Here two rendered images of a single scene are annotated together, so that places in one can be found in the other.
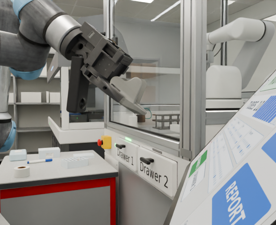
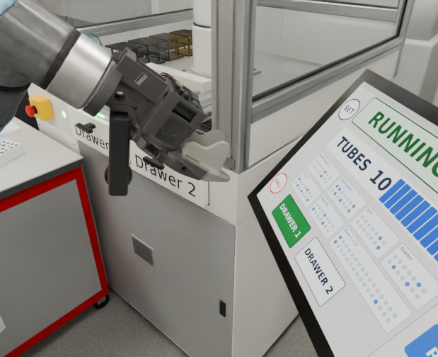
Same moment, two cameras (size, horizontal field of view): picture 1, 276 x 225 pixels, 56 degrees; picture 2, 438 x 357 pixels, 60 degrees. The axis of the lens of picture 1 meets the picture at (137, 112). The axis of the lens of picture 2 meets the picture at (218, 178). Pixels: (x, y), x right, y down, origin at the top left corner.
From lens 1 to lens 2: 0.35 m
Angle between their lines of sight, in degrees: 39
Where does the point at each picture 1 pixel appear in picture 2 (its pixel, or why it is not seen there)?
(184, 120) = (221, 119)
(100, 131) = not seen: hidden behind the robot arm
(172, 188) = (204, 198)
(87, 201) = (47, 209)
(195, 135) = (240, 141)
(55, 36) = (75, 91)
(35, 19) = (20, 58)
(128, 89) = (210, 159)
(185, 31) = not seen: outside the picture
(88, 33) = (135, 76)
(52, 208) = not seen: outside the picture
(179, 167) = not seen: hidden behind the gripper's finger
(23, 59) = not seen: outside the picture
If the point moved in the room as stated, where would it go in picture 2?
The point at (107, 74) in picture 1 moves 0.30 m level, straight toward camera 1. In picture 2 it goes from (178, 142) to (390, 309)
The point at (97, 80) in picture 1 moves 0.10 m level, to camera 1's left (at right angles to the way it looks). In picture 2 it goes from (170, 160) to (85, 180)
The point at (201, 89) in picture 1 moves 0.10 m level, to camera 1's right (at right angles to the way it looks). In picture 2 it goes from (248, 78) to (289, 71)
